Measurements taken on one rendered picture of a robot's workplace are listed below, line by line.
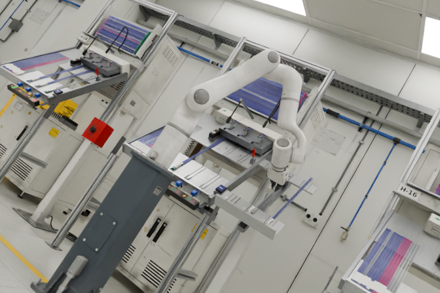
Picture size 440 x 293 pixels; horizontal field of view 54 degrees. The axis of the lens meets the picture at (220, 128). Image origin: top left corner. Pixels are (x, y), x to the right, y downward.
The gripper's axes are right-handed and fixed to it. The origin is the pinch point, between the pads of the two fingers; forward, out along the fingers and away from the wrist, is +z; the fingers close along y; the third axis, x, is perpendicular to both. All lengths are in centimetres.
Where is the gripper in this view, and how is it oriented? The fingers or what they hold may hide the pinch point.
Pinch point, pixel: (275, 186)
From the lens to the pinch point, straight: 230.6
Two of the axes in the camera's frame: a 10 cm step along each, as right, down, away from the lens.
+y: -8.0, -4.2, 4.3
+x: -6.0, 5.2, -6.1
